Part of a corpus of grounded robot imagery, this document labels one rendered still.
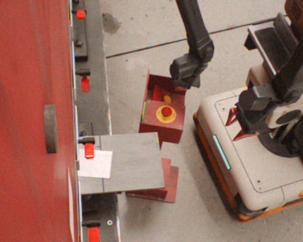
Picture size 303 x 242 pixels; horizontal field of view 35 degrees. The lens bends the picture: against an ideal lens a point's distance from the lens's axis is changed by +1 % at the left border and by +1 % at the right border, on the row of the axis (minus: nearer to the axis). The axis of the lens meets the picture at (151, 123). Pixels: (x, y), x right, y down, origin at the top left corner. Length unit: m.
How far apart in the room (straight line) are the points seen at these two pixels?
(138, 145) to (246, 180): 0.92
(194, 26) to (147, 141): 0.38
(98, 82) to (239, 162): 0.88
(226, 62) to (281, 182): 0.92
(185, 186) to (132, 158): 1.09
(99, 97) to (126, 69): 1.14
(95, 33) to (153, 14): 1.27
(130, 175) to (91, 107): 0.34
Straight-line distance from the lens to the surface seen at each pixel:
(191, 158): 2.55
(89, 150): 1.08
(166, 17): 3.05
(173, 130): 1.74
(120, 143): 1.44
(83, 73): 1.26
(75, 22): 1.81
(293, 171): 2.35
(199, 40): 1.55
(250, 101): 1.33
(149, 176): 1.40
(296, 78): 1.30
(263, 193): 2.26
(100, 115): 1.62
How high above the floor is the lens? 2.29
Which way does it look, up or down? 61 degrees down
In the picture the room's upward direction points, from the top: 11 degrees clockwise
